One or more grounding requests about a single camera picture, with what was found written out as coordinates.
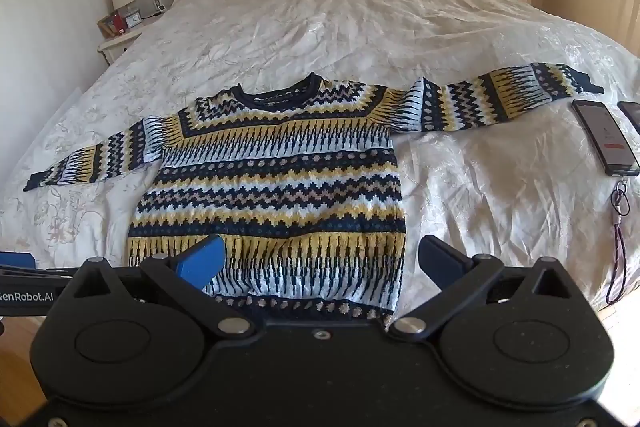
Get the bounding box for left cream nightstand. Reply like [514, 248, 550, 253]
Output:
[98, 17, 156, 66]

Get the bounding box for black smartphone with lanyard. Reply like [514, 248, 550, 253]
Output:
[572, 100, 639, 306]

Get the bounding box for navy yellow white patterned sweater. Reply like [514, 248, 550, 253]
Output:
[26, 63, 597, 322]

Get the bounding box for white charger on nightstand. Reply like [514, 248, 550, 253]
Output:
[153, 0, 166, 13]

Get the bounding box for red item on nightstand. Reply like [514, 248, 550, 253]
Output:
[111, 12, 126, 36]

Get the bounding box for small white alarm clock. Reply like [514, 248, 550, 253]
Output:
[125, 11, 142, 28]

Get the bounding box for cream embroidered bedspread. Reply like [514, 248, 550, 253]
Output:
[1, 0, 639, 309]

